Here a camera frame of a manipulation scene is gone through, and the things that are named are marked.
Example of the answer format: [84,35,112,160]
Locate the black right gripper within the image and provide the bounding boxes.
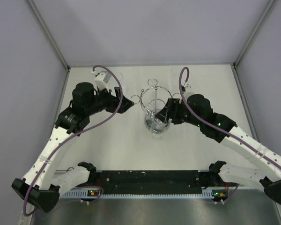
[155,98,203,128]

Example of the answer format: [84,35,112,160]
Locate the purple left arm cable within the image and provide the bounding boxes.
[23,65,124,217]

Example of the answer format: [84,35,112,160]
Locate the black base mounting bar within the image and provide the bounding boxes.
[91,170,214,195]

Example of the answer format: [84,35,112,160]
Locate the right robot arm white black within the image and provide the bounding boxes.
[155,94,281,205]

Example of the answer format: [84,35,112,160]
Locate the white slotted cable duct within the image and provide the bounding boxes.
[61,189,226,200]

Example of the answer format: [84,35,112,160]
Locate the right aluminium frame post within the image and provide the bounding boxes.
[233,0,278,68]

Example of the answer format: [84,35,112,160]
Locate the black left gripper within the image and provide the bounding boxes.
[85,84,133,116]

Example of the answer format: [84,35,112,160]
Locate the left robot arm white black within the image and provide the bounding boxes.
[11,82,134,213]

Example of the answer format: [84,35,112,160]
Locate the aluminium frame post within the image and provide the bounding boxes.
[233,0,278,68]
[26,0,71,71]

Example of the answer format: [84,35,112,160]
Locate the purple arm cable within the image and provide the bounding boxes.
[178,67,281,207]
[23,65,124,217]

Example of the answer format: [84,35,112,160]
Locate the clear removed champagne glass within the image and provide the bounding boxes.
[170,67,181,94]

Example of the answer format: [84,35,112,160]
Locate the left aluminium frame post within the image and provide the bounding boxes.
[26,0,71,71]

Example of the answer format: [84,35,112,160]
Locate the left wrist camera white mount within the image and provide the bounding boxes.
[95,71,111,91]

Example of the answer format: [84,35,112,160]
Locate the chrome wire wine glass rack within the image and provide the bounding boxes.
[130,78,174,131]

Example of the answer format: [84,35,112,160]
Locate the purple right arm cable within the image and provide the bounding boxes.
[178,67,281,207]

